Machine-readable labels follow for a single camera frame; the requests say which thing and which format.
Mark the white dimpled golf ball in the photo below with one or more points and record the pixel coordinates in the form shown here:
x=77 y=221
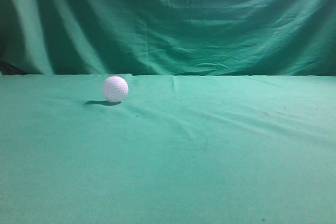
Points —
x=115 y=89

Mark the green backdrop cloth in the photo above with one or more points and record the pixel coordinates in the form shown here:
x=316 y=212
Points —
x=176 y=37

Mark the green table cloth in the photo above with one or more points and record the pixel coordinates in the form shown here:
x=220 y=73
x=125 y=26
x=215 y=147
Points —
x=178 y=149

